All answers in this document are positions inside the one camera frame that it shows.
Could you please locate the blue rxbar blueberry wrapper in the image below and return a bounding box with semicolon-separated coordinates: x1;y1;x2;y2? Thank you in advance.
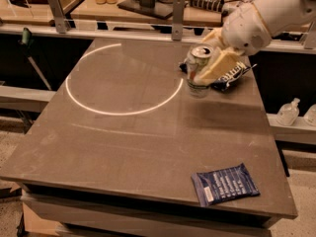
192;164;260;207

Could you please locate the green handled tool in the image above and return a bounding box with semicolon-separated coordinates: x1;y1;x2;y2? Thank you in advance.
19;27;53;91

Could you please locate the middle metal bracket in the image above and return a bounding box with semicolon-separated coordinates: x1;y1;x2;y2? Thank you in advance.
172;0;185;40

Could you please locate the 7up soda can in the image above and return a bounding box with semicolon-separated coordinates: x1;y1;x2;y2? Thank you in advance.
185;43;213;98

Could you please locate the clear sanitizer bottle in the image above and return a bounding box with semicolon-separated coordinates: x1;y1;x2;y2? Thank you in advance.
276;98;300;126

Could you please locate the left metal bracket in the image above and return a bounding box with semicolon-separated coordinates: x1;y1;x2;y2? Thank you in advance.
47;0;70;34

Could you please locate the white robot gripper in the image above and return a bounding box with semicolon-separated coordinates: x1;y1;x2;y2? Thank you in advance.
194;3;272;86

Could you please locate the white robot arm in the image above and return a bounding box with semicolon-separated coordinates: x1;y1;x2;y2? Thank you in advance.
194;0;316;86

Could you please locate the metal bracket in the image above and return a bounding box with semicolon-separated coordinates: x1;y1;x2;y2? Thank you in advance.
47;0;70;34
172;0;185;40

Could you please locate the power strip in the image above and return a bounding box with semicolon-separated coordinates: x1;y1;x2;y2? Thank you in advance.
189;0;229;13

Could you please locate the blue chip bag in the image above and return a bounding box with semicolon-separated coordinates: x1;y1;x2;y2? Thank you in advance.
180;61;252;92

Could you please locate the black monitor stand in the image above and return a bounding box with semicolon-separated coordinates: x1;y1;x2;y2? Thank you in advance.
118;0;173;20

